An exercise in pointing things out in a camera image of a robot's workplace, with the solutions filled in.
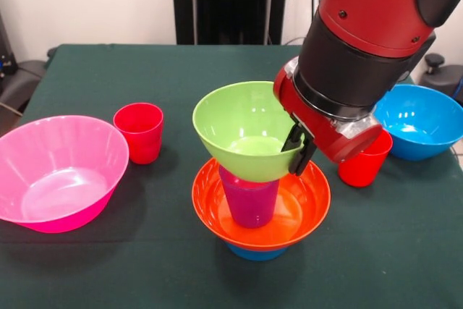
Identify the large pink bowl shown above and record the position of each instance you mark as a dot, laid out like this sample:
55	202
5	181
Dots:
54	178

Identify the large blue bowl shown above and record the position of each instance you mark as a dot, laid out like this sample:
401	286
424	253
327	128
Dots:
423	124

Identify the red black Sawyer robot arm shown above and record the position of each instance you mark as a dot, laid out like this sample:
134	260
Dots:
372	34

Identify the purple cup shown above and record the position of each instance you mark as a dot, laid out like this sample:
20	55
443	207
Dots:
249	204

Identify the orange bowl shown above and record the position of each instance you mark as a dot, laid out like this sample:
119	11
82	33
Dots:
311	197

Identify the red cup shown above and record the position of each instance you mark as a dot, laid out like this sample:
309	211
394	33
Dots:
139	139
361	171

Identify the black pedestal foot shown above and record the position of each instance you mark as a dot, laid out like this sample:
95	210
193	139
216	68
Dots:
445	77
21	81

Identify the dark green tablecloth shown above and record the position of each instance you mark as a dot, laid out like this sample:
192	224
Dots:
108	269

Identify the medium blue bowl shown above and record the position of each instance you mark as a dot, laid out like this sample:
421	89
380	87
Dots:
257	254

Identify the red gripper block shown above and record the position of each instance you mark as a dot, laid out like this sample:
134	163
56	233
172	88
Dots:
318	121

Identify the green bowl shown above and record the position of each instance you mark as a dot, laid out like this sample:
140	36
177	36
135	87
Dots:
231	121

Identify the black equipment tower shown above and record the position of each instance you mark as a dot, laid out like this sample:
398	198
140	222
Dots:
5	52

